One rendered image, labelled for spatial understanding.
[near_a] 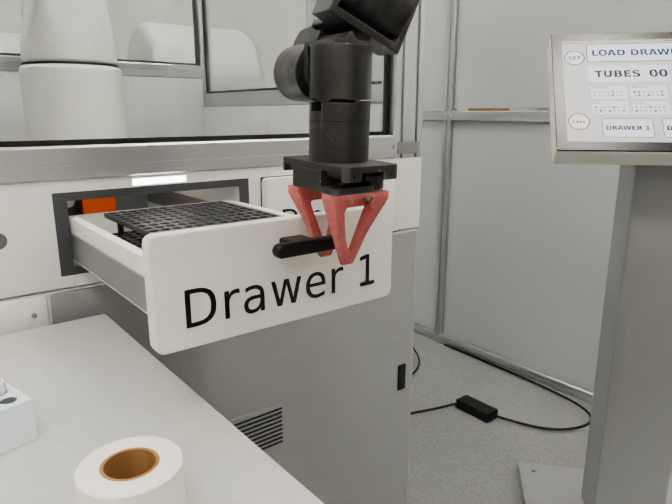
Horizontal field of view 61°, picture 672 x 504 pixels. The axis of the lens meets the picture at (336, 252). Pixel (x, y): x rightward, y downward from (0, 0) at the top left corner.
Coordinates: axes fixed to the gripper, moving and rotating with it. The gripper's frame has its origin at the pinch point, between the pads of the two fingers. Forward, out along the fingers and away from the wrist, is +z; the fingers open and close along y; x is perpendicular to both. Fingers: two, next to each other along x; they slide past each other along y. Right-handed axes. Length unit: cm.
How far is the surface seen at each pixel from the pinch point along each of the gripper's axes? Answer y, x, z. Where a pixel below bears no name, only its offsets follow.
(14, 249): 37.3, 23.0, 5.0
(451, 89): 122, -154, -19
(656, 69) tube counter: 13, -92, -22
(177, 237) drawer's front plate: 3.9, 14.8, -2.6
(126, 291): 15.9, 15.9, 5.8
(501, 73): 99, -156, -25
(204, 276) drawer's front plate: 3.7, 12.5, 1.4
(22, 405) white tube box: 5.8, 28.1, 10.4
